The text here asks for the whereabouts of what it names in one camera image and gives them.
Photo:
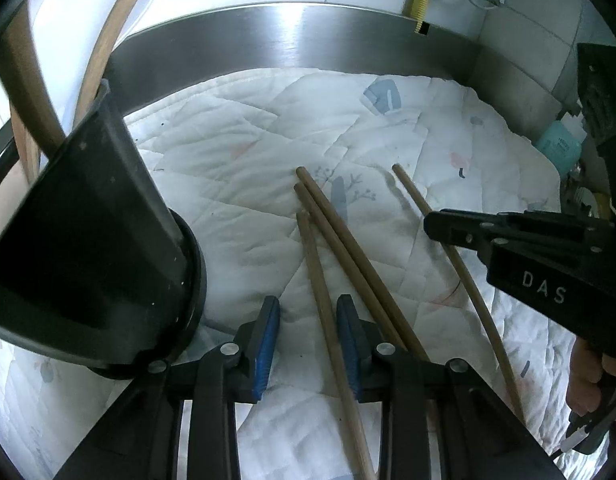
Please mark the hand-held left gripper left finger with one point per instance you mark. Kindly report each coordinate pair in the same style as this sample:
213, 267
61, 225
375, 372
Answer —
268, 340

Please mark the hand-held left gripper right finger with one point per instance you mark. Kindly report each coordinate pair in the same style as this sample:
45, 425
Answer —
347, 345

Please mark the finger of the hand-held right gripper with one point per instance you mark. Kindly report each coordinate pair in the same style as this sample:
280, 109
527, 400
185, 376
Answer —
453, 227

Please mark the wooden chopstick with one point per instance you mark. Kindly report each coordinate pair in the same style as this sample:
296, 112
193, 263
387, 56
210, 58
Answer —
30, 95
334, 335
115, 20
344, 259
347, 240
480, 310

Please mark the black ceramic pot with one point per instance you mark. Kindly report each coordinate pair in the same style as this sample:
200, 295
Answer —
88, 240

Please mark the person's right hand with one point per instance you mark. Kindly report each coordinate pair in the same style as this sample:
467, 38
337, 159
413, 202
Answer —
584, 377

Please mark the teal soap dispenser bottle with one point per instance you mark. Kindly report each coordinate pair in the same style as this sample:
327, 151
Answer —
558, 147

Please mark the white quilted mat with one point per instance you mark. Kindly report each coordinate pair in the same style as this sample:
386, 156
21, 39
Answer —
268, 125

